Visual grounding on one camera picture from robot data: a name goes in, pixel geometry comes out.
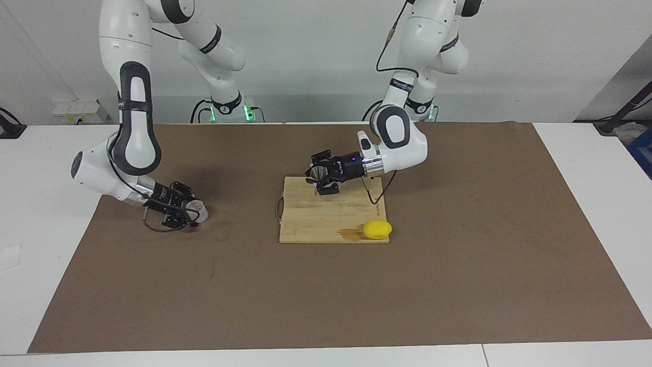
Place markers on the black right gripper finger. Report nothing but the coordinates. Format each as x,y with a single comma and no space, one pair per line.
183,189
181,221

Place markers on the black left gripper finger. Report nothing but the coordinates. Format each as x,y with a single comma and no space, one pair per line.
328,188
325,154

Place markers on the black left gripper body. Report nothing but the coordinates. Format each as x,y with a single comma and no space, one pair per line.
346,168

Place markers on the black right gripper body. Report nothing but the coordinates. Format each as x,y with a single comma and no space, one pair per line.
163,201

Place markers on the steel double jigger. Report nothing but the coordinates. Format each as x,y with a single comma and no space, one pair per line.
317,172

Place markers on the clear glass cup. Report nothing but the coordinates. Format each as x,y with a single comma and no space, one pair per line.
199,211

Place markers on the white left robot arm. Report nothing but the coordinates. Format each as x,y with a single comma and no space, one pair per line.
402,148

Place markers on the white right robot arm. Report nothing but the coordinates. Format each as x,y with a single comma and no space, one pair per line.
135,127

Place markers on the bamboo cutting board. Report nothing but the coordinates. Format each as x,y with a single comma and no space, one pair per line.
326,219

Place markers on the yellow lemon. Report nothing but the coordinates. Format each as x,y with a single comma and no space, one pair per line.
377,230

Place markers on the brown table mat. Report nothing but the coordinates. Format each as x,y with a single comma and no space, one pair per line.
326,295

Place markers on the white power strip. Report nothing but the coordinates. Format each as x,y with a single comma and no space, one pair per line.
76,109

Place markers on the white paper piece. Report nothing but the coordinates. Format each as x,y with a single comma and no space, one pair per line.
10,258

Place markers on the black clamp object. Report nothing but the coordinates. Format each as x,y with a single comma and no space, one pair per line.
10,130

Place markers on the pale crumpled bag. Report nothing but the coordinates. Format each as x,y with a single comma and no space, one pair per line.
629,133

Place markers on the black tripod stand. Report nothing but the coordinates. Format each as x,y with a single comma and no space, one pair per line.
636,102

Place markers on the blue box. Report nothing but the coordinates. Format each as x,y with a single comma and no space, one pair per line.
644,153

